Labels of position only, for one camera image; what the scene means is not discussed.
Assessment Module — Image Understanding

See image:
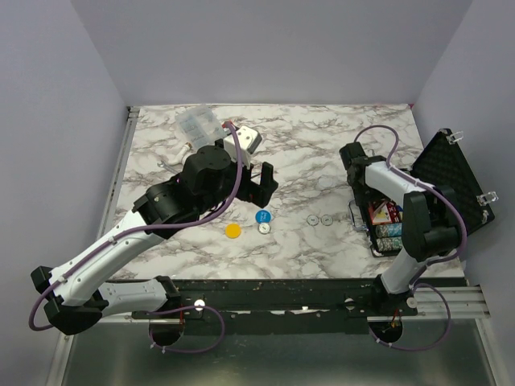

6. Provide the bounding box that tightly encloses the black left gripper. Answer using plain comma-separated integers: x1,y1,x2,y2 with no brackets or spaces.
197,151,278,216

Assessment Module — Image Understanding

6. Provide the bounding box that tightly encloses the clear dealer button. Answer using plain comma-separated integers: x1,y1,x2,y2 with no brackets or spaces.
317,176,334,190

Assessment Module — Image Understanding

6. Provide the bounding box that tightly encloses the white poker chip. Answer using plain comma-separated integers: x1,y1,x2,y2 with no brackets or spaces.
320,215,333,226
307,215,319,226
258,223,271,235

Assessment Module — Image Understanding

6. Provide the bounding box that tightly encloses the red playing card deck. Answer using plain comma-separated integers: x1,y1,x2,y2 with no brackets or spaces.
368,200,403,225

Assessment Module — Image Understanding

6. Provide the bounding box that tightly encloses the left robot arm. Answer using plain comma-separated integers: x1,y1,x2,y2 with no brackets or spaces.
31,146,278,335

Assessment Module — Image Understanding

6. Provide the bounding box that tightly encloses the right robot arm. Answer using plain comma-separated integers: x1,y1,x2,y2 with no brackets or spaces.
339,142,468,315

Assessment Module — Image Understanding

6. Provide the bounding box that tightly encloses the blue small blind button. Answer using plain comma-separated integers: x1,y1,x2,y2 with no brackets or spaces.
255,209,273,224

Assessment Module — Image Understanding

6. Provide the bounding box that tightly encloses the yellow round button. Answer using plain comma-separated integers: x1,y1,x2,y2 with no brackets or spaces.
225,223,241,239

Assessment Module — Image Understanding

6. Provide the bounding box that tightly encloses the white plastic faucet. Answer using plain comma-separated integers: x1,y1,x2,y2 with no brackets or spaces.
168,142,192,166

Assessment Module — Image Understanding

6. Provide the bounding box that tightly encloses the green poker chip row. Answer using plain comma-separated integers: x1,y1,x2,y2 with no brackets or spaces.
375,223,402,238

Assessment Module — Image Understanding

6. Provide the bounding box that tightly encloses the clear screw organizer box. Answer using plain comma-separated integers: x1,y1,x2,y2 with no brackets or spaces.
175,105,227,150

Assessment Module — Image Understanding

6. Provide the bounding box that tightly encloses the black poker case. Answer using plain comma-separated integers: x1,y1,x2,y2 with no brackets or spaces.
339,129,497,261

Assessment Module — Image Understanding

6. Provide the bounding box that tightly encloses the grey poker chip row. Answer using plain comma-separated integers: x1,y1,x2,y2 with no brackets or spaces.
376,236,403,253

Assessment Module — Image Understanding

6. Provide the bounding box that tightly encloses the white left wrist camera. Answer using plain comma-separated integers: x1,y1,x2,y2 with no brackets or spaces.
223,125,262,169

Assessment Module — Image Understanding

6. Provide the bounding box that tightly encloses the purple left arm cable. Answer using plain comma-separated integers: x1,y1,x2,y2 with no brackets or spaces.
27,120,245,333

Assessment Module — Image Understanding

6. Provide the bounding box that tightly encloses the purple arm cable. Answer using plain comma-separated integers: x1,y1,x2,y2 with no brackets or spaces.
353,124,470,290
27,120,245,333

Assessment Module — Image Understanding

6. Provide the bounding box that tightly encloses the chrome case handle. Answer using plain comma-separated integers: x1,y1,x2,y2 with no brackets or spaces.
347,199,368,232

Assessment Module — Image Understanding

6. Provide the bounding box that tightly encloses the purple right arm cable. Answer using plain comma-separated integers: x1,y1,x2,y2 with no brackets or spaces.
353,124,470,290

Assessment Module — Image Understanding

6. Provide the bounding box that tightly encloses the black mounting rail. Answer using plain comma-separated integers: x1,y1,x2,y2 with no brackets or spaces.
132,277,419,335

